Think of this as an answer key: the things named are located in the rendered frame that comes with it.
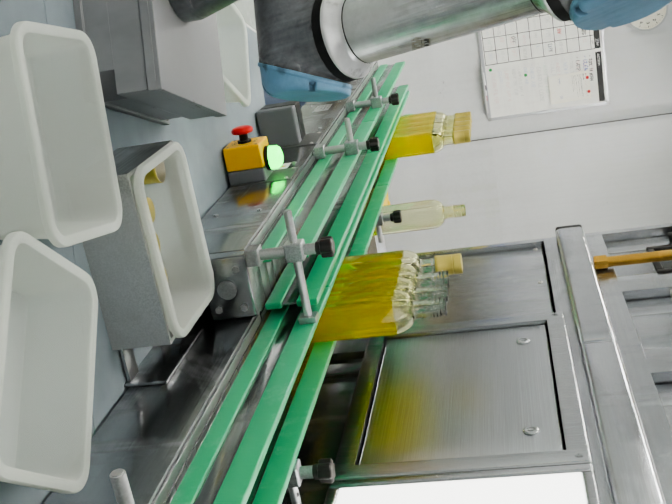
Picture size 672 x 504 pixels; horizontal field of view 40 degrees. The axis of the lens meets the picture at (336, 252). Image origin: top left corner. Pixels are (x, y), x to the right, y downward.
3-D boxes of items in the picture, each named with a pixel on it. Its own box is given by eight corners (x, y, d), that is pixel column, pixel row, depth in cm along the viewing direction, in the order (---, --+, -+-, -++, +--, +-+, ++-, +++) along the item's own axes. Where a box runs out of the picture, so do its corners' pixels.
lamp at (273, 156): (266, 173, 170) (282, 171, 170) (261, 149, 169) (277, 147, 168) (271, 166, 174) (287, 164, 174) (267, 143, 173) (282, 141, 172)
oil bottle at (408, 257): (299, 302, 160) (423, 289, 156) (293, 272, 159) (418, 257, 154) (305, 290, 166) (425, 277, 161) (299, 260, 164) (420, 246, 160)
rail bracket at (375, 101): (345, 113, 229) (399, 105, 226) (339, 84, 226) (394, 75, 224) (347, 110, 232) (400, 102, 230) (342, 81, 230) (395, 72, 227)
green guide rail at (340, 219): (265, 310, 138) (318, 304, 136) (264, 304, 137) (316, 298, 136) (384, 91, 300) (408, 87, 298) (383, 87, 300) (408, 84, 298)
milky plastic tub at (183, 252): (115, 352, 117) (181, 345, 115) (67, 181, 110) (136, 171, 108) (160, 297, 133) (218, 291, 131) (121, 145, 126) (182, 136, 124)
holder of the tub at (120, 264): (123, 389, 119) (181, 383, 117) (65, 182, 110) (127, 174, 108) (165, 332, 135) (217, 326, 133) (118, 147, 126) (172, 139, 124)
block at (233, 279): (211, 323, 135) (257, 318, 133) (196, 262, 132) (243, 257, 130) (217, 313, 138) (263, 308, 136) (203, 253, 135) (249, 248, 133)
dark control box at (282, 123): (261, 150, 196) (299, 144, 195) (253, 113, 194) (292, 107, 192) (269, 140, 204) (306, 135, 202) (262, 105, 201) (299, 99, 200)
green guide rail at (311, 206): (255, 263, 135) (308, 257, 134) (254, 257, 135) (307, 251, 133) (380, 68, 297) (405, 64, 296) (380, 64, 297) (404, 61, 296)
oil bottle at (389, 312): (279, 347, 144) (416, 334, 140) (272, 314, 143) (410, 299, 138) (286, 332, 150) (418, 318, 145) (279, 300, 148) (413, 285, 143)
